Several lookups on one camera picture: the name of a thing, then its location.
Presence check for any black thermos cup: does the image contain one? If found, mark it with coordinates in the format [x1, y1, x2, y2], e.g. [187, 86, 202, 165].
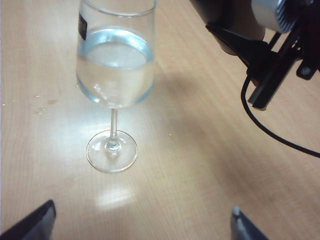
[189, 0, 253, 27]

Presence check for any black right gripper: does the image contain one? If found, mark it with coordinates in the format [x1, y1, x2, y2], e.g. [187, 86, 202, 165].
[206, 0, 320, 112]

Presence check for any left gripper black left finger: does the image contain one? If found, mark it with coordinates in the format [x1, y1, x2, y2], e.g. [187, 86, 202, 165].
[0, 199, 57, 240]

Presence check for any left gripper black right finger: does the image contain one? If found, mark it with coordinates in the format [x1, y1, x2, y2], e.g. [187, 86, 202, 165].
[230, 206, 270, 240]

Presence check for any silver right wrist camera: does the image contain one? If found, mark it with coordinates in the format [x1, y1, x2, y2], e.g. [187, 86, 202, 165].
[251, 0, 301, 32]

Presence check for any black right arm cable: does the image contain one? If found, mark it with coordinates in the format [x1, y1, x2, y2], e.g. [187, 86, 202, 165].
[240, 74, 320, 159]

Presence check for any clear stemmed wine glass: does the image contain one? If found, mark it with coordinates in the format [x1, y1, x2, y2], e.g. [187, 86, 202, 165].
[75, 0, 157, 174]

